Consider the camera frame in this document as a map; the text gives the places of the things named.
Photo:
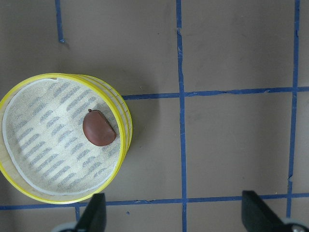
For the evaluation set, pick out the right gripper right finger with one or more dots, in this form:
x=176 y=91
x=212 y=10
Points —
x=257 y=216

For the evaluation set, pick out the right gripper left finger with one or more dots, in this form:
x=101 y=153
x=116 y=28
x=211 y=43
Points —
x=94 y=217

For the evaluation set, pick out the brown bun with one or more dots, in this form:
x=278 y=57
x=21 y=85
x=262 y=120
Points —
x=97 y=129

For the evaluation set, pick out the centre yellow bamboo steamer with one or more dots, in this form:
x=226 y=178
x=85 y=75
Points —
x=44 y=152

